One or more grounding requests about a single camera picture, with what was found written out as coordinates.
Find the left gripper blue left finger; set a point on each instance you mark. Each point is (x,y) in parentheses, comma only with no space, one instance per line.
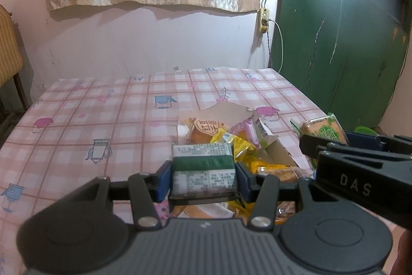
(164,178)

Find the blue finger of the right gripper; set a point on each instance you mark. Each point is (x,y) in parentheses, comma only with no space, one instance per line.
(362,141)
(311,145)

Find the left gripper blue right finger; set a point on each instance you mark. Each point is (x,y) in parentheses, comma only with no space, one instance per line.
(246,182)

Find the green label biscuit pack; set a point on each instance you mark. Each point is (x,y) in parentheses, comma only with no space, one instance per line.
(326,127)

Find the orange white striped snack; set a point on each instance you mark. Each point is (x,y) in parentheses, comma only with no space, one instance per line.
(203,211)

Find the yellow soft bread packet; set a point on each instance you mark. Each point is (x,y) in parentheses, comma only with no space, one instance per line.
(284,173)

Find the small yellow snack packet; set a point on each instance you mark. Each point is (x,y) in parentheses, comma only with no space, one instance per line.
(241,148)

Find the dark green snack packet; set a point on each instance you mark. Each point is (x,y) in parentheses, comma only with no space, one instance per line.
(206,170)

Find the red bean bread clear pack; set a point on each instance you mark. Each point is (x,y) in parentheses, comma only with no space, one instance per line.
(196,131)

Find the purple snack packet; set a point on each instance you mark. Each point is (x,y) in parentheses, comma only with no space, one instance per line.
(245,129)

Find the light green snack packet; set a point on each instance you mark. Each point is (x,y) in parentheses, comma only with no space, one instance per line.
(264,134)

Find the clear bag brown cookies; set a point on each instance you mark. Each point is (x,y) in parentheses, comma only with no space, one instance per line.
(285,210)

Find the green plastic basket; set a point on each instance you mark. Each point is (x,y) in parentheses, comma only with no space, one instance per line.
(365,131)

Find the shallow cardboard box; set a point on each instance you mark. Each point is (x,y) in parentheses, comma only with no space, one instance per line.
(231,114)

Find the pink checkered tablecloth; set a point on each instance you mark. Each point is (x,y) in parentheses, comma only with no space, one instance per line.
(80,129)

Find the green door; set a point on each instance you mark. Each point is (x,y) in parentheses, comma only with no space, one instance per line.
(346,56)

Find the wicker chair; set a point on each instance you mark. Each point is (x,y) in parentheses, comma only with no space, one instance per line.
(11,60)

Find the yellow wall socket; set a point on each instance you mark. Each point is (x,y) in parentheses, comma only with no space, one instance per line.
(263,20)

